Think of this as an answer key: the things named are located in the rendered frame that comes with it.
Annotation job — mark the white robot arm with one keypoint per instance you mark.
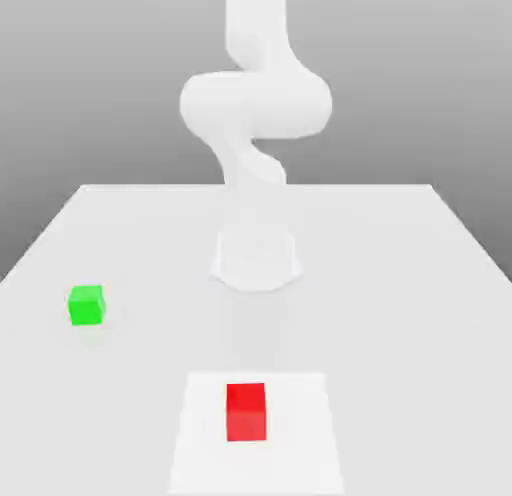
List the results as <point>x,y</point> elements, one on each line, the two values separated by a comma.
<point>256,104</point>

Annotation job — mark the small red cube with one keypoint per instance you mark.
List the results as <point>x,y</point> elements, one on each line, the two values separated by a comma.
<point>245,412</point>

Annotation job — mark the small green cube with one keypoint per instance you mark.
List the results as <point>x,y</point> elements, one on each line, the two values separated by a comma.
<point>86,306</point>

